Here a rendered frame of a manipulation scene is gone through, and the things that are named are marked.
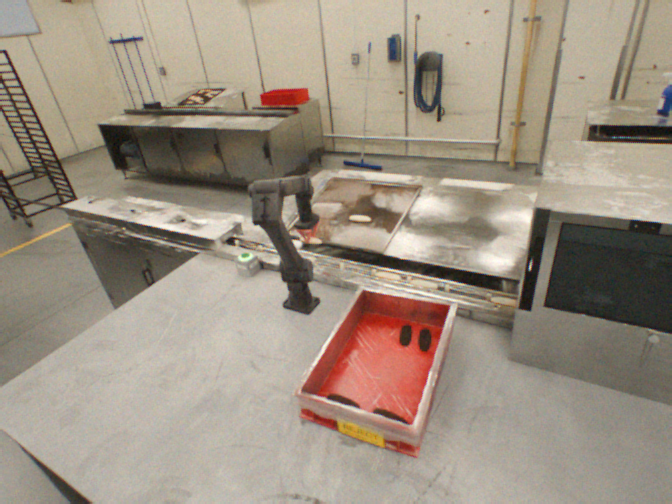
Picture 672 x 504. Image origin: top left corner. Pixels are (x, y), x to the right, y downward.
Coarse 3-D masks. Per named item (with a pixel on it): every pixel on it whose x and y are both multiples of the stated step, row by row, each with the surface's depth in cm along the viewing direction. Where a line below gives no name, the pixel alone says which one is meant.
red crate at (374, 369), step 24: (360, 336) 126; (384, 336) 124; (432, 336) 122; (336, 360) 118; (360, 360) 117; (384, 360) 116; (408, 360) 115; (432, 360) 114; (336, 384) 110; (360, 384) 109; (384, 384) 108; (408, 384) 108; (360, 408) 103; (384, 408) 102; (408, 408) 101
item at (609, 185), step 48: (576, 144) 119; (624, 144) 115; (576, 192) 91; (624, 192) 88; (528, 240) 92; (528, 288) 118; (528, 336) 104; (576, 336) 98; (624, 336) 92; (624, 384) 98
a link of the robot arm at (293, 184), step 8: (296, 176) 137; (304, 176) 141; (280, 184) 107; (288, 184) 110; (296, 184) 131; (304, 184) 140; (248, 192) 109; (280, 192) 107; (288, 192) 110; (296, 192) 132
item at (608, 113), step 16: (592, 112) 261; (608, 112) 257; (624, 112) 253; (640, 112) 250; (656, 112) 246; (592, 128) 246; (608, 128) 243; (624, 128) 240; (640, 128) 237; (656, 128) 234
